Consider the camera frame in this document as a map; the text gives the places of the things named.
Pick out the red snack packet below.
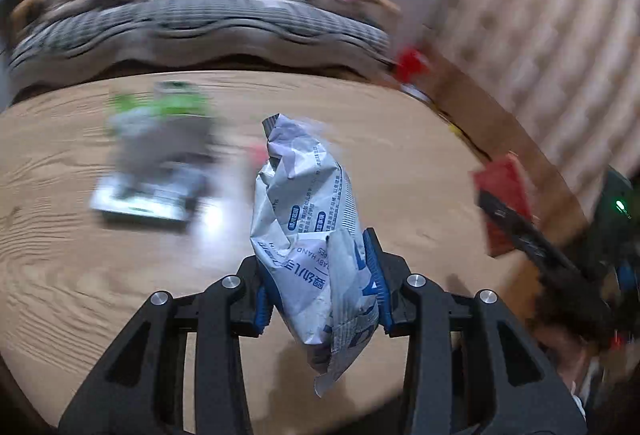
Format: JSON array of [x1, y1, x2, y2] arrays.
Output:
[[472, 154, 538, 258]]

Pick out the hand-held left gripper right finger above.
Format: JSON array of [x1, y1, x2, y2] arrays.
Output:
[[362, 227, 588, 435]]

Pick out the red bag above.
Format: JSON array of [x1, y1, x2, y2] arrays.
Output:
[[395, 47, 431, 80]]

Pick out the white wet wipe packet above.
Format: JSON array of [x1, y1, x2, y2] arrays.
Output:
[[248, 113, 381, 398]]

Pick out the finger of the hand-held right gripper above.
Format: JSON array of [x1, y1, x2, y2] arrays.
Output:
[[477, 190, 581, 276]]

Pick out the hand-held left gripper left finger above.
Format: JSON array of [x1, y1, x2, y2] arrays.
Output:
[[57, 257, 273, 435]]

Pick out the striped sofa seat blanket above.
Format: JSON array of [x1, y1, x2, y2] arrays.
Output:
[[7, 0, 393, 83]]

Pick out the green and white paper bag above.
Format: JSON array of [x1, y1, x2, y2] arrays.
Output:
[[90, 80, 221, 233]]

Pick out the wooden sofa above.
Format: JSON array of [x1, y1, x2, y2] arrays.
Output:
[[7, 0, 401, 90]]

